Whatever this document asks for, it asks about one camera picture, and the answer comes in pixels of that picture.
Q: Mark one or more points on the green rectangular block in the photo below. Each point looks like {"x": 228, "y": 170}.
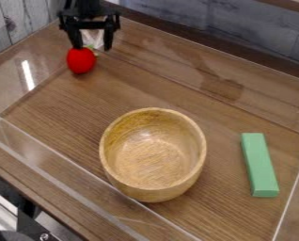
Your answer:
{"x": 260, "y": 172}

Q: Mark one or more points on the clear acrylic tray enclosure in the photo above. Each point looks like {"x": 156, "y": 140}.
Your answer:
{"x": 55, "y": 113}

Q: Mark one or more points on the red strawberry toy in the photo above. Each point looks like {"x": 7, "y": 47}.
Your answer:
{"x": 80, "y": 60}

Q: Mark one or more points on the black clamp mount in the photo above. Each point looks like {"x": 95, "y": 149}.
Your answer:
{"x": 28, "y": 227}

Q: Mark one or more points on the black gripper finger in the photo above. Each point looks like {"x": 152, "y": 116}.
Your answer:
{"x": 108, "y": 38}
{"x": 75, "y": 37}

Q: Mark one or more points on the wooden bowl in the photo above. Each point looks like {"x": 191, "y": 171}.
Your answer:
{"x": 152, "y": 151}

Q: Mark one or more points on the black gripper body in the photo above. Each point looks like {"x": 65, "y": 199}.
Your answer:
{"x": 84, "y": 10}

